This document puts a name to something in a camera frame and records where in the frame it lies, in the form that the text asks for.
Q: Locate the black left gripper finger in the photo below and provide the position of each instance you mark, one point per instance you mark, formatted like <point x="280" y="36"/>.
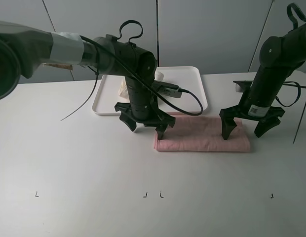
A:
<point x="160" y="130"/>
<point x="131" y="124"/>

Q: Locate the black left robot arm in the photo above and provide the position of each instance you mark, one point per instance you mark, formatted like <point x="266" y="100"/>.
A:
<point x="23" y="49"/>

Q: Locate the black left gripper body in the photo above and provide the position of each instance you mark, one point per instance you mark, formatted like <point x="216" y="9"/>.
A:
<point x="144" y="109"/>

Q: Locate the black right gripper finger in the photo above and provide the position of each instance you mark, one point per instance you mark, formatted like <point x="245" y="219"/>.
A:
<point x="228" y="125"/>
<point x="265" y="125"/>

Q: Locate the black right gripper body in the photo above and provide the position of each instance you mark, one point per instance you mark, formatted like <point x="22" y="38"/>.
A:
<point x="253" y="112"/>

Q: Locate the white textured towel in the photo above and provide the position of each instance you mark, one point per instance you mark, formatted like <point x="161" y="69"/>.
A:
<point x="123" y="93"/>

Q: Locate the white rectangular plastic tray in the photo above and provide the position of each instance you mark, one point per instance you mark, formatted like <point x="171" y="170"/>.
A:
<point x="186" y="77"/>

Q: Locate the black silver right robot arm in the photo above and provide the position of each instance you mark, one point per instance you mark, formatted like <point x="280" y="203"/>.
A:
<point x="279" y="57"/>

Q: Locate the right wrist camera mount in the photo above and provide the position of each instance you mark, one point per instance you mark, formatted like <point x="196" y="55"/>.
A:
<point x="242" y="85"/>

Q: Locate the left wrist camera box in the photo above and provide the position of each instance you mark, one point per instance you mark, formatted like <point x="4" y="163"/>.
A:
<point x="167" y="89"/>

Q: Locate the pink textured towel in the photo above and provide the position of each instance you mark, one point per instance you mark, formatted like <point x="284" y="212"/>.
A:
<point x="202" y="134"/>

